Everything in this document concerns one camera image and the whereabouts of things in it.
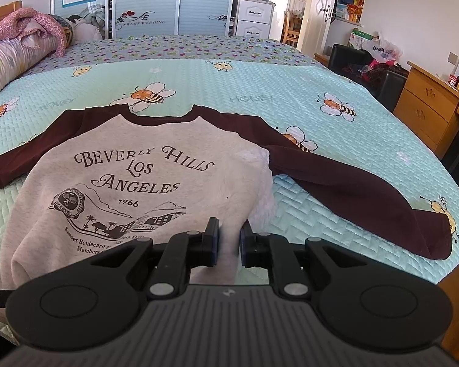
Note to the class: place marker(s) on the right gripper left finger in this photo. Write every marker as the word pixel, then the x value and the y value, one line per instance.
pixel 175 259

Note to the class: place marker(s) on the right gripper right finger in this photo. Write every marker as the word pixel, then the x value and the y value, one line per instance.
pixel 282 260

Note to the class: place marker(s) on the grey and maroon sweatshirt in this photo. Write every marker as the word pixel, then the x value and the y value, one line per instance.
pixel 103 176

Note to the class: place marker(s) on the teal bee-pattern bedspread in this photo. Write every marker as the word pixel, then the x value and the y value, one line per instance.
pixel 332 115

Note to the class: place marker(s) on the wooden dresser desk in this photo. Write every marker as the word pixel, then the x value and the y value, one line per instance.
pixel 429 107

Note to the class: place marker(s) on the white drawer cabinet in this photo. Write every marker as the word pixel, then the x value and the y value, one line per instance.
pixel 254 18

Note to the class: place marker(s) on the floral rolled quilt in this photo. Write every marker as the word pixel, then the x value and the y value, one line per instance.
pixel 17 57

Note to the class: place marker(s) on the white room door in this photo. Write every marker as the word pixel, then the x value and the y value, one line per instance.
pixel 315 26

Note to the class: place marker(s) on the pink crumpled garment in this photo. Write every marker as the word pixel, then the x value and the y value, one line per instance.
pixel 27 21

